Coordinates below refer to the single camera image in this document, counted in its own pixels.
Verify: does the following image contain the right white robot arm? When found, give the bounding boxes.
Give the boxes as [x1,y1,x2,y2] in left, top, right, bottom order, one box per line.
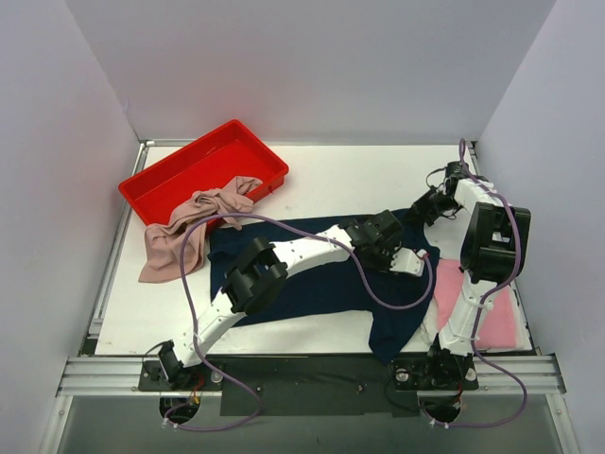
[402,162,531,387]

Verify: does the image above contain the aluminium front rail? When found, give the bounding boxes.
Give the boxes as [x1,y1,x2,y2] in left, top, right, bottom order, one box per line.
[57,356,566,396]

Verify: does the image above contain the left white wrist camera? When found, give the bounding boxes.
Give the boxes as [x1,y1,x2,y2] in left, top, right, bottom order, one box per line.
[389,248,428,277]

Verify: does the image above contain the white folded t shirt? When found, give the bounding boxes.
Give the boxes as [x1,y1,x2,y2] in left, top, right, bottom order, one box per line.
[413,299,529,352]

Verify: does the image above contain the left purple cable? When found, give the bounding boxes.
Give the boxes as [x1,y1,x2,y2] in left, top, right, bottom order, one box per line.
[163,213,435,431]

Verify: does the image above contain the purple cable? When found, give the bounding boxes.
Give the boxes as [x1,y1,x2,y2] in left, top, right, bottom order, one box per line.
[163,213,435,431]
[420,137,529,429]

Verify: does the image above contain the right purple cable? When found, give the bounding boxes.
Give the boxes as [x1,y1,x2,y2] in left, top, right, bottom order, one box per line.
[420,137,529,429]

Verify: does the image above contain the dusty pink t shirt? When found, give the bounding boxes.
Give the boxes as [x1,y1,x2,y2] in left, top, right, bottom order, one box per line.
[138,176,262,284]

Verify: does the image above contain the bright pink folded t shirt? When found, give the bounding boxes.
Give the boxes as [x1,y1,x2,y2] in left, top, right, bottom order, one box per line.
[434,259,518,350]

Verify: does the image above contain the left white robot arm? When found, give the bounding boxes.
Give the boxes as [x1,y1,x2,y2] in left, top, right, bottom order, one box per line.
[158,210,424,390]

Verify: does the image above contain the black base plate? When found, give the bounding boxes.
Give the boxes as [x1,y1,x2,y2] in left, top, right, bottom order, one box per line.
[138,355,478,417]

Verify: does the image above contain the red plastic bin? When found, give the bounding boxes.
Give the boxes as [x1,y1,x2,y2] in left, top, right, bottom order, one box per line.
[118,119,289,225]

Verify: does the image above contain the navy blue t shirt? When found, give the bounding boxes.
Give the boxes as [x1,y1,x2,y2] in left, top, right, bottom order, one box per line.
[206,207,441,366]

